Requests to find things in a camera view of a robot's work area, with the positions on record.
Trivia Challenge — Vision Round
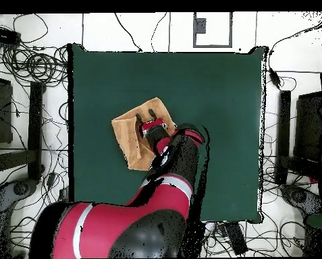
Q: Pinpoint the tan terry towel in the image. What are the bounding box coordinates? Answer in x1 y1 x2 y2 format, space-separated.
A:
111 96 178 171

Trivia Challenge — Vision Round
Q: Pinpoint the dark green table cloth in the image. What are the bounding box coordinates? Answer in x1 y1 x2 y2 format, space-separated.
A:
71 43 268 224

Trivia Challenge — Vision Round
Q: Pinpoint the small grey square plate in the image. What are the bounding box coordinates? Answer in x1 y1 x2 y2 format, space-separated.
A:
195 18 207 34

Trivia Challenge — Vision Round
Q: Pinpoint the black stand base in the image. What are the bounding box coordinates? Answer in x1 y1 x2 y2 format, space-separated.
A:
0 81 46 181
274 90 322 187

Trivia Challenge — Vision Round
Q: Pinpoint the black box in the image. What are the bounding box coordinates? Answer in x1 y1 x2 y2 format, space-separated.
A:
294 90 322 163
0 75 14 145

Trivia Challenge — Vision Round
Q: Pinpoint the black power strip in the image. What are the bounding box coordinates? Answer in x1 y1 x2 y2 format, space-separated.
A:
0 26 22 46
223 221 249 256

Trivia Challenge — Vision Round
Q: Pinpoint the dark grey tripod base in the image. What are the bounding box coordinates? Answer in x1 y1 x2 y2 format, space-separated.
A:
0 177 40 258
280 183 322 217

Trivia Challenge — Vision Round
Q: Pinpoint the long black cable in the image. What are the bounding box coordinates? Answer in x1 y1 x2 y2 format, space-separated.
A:
113 12 143 53

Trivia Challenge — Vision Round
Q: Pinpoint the thin black cable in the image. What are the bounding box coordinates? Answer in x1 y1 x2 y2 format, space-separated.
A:
150 11 169 53

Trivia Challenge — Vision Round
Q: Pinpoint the coiled black cable bundle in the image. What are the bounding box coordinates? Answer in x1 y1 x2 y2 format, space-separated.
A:
1 45 70 88

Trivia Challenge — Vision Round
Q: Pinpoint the black cable with adapter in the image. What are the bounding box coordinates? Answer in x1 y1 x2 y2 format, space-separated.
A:
267 16 322 90

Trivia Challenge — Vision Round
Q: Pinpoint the looped black cable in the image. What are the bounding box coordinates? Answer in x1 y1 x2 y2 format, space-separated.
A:
12 13 49 44

